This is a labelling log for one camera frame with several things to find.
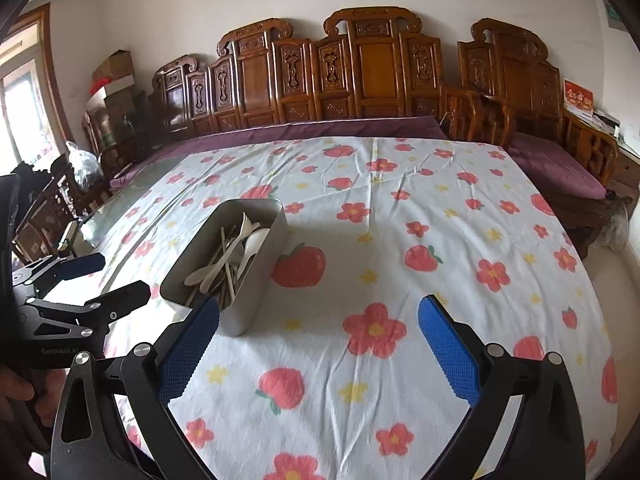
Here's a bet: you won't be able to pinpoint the purple seat cushion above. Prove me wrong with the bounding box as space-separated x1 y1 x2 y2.
508 133 606 200

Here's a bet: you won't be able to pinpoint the grey rectangular utensil box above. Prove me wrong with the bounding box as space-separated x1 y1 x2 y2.
160 198 288 337

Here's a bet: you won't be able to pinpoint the person's left hand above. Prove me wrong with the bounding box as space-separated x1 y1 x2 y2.
0 365 67 427

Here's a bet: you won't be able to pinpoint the carved wooden armchair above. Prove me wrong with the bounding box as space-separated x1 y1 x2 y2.
442 18 620 185

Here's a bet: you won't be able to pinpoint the wooden side table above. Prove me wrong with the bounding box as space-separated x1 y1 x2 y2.
608 148 640 195

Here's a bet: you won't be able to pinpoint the white plastic bag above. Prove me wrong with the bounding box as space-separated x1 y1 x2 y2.
66 141 104 193

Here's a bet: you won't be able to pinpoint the carved wooden long bench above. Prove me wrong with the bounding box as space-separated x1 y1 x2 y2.
151 6 442 139

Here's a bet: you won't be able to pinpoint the green wall sign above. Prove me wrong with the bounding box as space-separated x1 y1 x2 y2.
603 0 626 30

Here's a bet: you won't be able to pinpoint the cream plastic fork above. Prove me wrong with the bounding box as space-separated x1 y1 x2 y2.
219 214 255 268

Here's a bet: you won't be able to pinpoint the cream plastic spoon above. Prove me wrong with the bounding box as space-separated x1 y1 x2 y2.
235 228 270 280
183 262 235 295

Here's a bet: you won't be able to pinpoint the stacked cardboard boxes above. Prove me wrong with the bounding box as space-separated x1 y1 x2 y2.
82 50 146 155

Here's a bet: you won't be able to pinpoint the floral white tablecloth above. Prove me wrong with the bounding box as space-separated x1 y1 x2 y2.
52 138 617 479

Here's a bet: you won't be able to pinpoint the light wooden chopstick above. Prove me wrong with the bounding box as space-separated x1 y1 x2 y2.
219 226 237 311

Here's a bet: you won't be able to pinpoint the brown wooden chopstick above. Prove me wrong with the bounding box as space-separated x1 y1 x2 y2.
184 229 243 308

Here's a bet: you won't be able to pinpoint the red calendar card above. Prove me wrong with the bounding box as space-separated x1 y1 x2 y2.
563 79 594 116

